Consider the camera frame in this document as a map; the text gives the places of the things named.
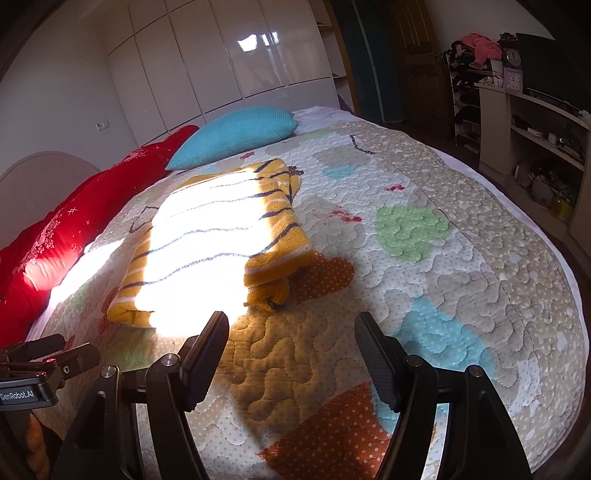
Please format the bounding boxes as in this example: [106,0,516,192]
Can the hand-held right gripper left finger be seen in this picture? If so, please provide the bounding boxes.
[58,311,230,480]

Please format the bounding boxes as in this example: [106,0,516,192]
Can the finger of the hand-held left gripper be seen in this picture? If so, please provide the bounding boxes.
[0,333,66,361]
[56,342,101,380]

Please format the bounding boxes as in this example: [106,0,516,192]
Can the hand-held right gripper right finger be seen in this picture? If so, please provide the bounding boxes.
[355,312,529,480]

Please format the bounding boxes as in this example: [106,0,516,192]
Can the yellow striped knit sweater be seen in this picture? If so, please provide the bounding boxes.
[107,158,320,328]

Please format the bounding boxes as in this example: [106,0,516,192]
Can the person's left forearm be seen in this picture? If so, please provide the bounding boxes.
[23,410,52,480]

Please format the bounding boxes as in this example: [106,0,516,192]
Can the patchwork quilted bedspread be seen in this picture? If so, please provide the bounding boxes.
[32,117,583,480]

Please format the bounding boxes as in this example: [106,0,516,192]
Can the red floral quilt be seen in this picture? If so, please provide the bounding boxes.
[0,124,200,349]

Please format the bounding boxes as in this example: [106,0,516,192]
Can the white arched headboard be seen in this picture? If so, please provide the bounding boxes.
[0,151,100,250]

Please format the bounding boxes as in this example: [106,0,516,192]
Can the blue knit pillow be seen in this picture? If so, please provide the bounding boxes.
[165,106,296,171]

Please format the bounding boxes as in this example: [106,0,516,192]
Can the yellow plastic container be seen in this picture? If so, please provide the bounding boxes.
[551,196,575,221]

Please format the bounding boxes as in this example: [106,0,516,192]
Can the white bed sheet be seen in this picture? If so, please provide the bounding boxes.
[291,105,365,125]

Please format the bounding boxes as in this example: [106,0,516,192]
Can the cream shelf cabinet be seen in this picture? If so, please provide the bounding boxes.
[475,83,591,241]

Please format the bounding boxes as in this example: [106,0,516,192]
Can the black shoe rack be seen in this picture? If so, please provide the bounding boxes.
[443,46,483,153]

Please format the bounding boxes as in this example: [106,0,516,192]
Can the wooden corner shelf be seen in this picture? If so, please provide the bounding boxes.
[316,7,354,112]

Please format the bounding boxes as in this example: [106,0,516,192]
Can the glossy white wardrobe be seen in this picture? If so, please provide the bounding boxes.
[107,0,342,139]

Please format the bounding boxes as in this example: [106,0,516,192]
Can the dark wooden door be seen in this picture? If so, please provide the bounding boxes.
[388,0,446,125]

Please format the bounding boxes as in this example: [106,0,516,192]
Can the pink cloth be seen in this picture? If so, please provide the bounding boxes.
[462,32,503,65]

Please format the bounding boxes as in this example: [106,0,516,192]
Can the dark mantel clock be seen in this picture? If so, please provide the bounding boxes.
[501,33,525,70]

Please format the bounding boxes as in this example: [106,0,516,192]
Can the black television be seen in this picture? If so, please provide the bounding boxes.
[515,32,591,107]

